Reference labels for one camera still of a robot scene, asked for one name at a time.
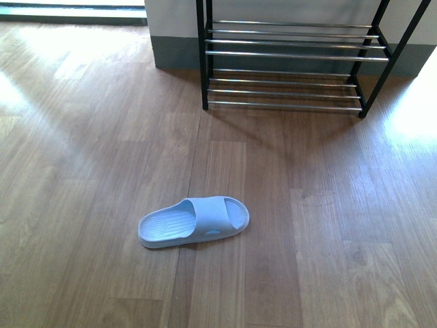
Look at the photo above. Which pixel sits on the light blue slide sandal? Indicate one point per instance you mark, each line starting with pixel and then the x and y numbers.
pixel 193 220

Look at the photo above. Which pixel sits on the black metal shoe rack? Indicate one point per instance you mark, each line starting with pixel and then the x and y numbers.
pixel 296 65

